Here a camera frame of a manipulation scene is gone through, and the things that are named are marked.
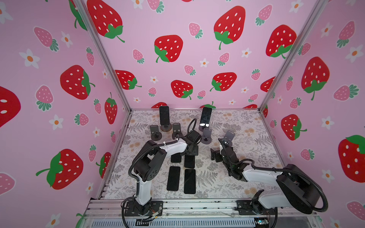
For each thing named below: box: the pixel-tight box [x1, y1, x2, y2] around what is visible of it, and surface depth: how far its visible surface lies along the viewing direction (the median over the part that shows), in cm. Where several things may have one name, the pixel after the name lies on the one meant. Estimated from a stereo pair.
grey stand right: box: [223, 130, 236, 147], surface depth 96 cm
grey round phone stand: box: [149, 124, 163, 142], surface depth 106 cm
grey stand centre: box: [200, 127, 212, 145], surface depth 100 cm
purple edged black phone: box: [166, 166, 181, 191], surface depth 86 cm
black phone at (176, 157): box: [170, 152, 182, 163], surface depth 95 cm
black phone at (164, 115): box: [159, 105, 170, 125], surface depth 102 cm
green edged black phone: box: [199, 106, 213, 128], surface depth 103 cm
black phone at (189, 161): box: [183, 154, 196, 169], surface depth 91 cm
